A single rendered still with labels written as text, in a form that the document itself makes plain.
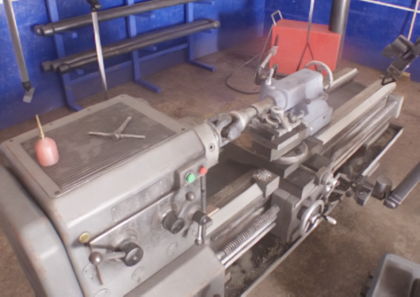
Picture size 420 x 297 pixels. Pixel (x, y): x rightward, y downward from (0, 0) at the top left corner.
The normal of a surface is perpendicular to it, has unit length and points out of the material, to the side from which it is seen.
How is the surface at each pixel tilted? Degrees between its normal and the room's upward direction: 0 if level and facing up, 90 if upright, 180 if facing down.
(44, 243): 46
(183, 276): 32
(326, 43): 90
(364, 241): 0
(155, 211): 90
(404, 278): 0
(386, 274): 0
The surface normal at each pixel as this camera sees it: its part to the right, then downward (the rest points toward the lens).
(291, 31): -0.41, 0.49
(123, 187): 0.51, -0.33
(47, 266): 0.71, 0.38
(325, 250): 0.00, -0.84
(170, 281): 0.38, -0.51
